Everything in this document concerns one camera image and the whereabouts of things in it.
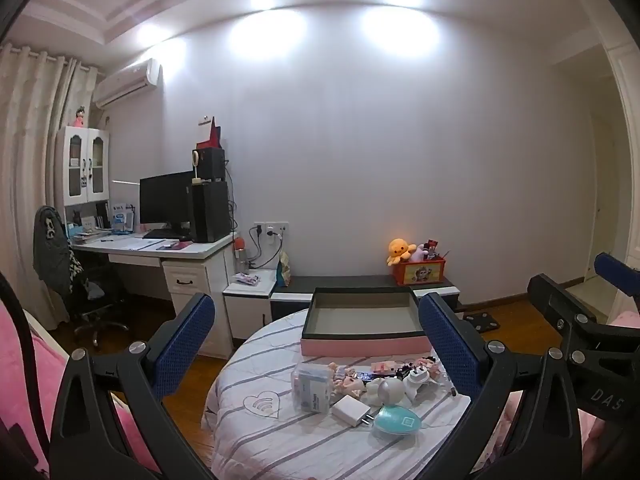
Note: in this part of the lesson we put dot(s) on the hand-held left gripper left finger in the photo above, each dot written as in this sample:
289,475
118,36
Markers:
182,347

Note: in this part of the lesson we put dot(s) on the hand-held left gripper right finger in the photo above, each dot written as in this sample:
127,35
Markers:
447,347

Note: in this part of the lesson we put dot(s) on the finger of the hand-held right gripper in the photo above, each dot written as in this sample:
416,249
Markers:
617,272
555,297

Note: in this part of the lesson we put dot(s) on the white cup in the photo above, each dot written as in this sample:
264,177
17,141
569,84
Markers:
417,380

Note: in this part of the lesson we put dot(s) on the pink hair clip card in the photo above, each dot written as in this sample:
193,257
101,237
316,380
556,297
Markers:
385,367

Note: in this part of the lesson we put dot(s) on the pink tray box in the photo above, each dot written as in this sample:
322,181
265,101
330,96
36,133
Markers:
360,347

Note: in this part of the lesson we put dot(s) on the teal oval device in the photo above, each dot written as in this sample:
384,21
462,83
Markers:
397,421

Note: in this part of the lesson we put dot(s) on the small doll figures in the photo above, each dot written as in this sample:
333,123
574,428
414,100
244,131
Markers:
350,382

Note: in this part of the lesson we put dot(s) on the white charger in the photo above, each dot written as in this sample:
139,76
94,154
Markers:
350,410

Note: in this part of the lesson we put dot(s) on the clear plastic box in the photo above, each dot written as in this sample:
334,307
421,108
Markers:
312,390

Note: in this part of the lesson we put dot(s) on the black floor scale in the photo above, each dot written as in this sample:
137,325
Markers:
481,322

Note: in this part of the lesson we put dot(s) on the white desk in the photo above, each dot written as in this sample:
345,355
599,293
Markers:
195,280

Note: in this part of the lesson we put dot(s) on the white door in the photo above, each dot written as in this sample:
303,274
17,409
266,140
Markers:
602,200

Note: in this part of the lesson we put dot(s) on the white round toy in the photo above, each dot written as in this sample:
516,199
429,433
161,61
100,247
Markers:
387,391

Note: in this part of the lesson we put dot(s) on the low white side cabinet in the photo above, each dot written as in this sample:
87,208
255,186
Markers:
245,305

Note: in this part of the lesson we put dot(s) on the red printed toy box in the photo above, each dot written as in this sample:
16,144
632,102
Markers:
420,272

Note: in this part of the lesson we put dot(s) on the small blue striped packet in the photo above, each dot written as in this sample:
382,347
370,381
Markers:
366,376

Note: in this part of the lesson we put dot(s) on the pink packet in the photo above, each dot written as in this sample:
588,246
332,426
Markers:
247,279

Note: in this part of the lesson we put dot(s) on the black office chair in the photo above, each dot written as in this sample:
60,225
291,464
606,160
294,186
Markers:
95,305

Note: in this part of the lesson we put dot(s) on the pink plush toy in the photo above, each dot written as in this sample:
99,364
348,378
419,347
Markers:
420,252

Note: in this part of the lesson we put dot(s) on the bottle with orange cap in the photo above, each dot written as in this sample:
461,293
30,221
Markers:
241,257

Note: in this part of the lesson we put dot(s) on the orange octopus plush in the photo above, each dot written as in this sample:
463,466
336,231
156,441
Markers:
398,251

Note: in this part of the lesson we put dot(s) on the white papers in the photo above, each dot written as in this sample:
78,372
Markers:
142,244

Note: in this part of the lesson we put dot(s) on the black keyboard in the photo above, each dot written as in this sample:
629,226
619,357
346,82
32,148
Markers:
165,234

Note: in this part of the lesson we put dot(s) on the yellow snack bag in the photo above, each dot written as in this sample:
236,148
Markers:
284,270

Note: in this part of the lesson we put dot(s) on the low black-white bench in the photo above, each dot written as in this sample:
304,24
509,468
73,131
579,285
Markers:
300,285

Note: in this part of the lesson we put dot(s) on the black computer tower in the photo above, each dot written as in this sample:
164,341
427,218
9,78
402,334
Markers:
210,212

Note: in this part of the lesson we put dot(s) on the blue framed desk item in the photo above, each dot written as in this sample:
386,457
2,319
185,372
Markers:
121,221

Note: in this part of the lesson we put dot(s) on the black computer monitor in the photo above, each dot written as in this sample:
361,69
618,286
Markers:
165,197

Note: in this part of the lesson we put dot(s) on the pink blanket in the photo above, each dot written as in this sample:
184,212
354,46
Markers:
30,360

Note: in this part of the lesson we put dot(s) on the grey patterned jacket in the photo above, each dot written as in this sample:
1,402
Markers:
50,245

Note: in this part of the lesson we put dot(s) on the white wardrobe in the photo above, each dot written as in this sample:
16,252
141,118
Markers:
620,85

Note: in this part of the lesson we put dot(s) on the black speaker box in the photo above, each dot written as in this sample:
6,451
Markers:
214,162

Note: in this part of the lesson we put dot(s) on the white glass-door cabinet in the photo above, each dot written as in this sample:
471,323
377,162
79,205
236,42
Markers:
84,165

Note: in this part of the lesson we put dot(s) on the red folder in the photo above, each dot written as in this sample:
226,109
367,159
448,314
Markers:
216,135

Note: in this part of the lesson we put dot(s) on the small pink doll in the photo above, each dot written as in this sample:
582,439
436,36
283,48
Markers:
79,117

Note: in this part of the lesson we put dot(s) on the cream pleated curtain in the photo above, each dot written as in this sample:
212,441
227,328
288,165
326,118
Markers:
35,135

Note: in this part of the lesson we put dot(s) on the white wall outlet strip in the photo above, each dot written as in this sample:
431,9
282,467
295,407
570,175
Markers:
272,229

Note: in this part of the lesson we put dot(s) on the white wall air conditioner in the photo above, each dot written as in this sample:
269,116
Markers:
125,82

